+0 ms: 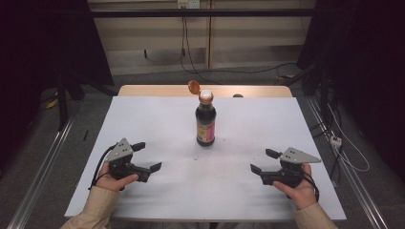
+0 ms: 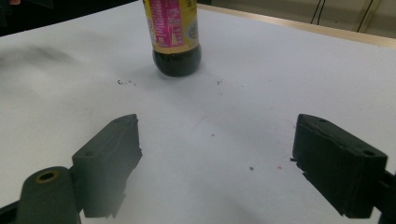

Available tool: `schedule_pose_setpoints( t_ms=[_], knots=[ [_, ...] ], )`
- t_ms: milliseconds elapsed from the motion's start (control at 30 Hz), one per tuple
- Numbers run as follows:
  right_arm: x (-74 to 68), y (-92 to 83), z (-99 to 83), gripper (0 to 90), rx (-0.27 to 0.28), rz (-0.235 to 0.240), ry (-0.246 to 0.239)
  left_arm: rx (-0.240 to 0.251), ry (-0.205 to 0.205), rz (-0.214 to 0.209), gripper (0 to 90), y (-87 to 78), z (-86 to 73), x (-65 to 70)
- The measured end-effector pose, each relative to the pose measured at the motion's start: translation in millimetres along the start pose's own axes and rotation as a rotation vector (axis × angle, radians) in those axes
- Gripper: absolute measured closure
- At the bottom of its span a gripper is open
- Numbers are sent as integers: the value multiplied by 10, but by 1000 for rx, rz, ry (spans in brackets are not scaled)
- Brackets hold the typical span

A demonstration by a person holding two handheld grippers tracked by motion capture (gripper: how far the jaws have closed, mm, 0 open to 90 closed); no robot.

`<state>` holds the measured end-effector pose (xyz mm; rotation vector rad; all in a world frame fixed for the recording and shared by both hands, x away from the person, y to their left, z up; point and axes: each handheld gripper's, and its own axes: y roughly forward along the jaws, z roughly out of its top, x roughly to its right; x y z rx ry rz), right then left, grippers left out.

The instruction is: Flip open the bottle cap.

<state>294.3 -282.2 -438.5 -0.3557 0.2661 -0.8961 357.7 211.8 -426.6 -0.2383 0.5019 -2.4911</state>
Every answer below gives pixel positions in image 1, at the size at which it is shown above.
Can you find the black horizontal metal bar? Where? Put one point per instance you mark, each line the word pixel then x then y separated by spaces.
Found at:
pixel 203 13

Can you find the person's right hand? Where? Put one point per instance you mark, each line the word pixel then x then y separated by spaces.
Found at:
pixel 301 194

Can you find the black metal stand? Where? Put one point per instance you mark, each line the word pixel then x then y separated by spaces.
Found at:
pixel 62 105

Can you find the small black stick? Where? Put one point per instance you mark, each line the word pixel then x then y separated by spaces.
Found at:
pixel 85 135

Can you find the white board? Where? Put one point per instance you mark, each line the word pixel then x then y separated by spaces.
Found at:
pixel 223 178

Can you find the silver metal rail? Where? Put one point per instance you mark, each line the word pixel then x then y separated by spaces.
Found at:
pixel 356 184
pixel 41 173

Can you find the dark sauce bottle orange cap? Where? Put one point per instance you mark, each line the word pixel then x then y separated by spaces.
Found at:
pixel 205 124

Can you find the yellow tape strip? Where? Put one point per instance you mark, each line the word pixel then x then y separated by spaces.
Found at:
pixel 52 103

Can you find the white wall socket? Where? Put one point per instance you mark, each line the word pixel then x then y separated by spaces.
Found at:
pixel 188 4

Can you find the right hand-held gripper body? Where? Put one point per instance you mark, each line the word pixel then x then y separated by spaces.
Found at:
pixel 293 168

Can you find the black curtain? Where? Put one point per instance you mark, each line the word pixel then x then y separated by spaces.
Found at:
pixel 366 63
pixel 38 47

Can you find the small dark round knob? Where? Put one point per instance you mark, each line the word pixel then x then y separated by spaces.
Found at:
pixel 238 95

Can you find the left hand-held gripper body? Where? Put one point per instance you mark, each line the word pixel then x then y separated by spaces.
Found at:
pixel 122 159

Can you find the person's left hand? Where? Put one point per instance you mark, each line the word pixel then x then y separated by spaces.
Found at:
pixel 110 181

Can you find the light wooden table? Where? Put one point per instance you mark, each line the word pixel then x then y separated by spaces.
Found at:
pixel 153 90

